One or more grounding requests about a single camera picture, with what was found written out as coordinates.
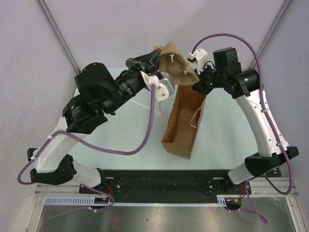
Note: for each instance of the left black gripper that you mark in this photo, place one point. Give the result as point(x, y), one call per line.
point(136, 65)

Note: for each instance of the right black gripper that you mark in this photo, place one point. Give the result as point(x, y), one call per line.
point(199, 86)

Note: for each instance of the brown pulp cup carrier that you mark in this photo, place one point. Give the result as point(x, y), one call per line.
point(173, 63)

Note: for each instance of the brown paper bag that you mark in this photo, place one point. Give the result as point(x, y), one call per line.
point(183, 123)

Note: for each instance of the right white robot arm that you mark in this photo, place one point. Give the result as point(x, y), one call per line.
point(243, 86)

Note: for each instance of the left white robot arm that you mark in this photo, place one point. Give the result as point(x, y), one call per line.
point(99, 94)

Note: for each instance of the white wrapped straw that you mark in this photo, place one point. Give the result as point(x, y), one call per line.
point(144, 106)

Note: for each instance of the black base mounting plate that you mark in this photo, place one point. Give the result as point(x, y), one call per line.
point(168, 186)

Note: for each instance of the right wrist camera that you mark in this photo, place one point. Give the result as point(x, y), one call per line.
point(200, 58)

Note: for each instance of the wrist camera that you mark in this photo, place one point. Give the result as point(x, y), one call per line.
point(200, 58)
point(162, 82)

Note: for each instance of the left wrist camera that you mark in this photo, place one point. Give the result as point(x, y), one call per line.
point(162, 82)

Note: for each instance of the white slotted cable duct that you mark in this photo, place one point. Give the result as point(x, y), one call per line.
point(97, 201)

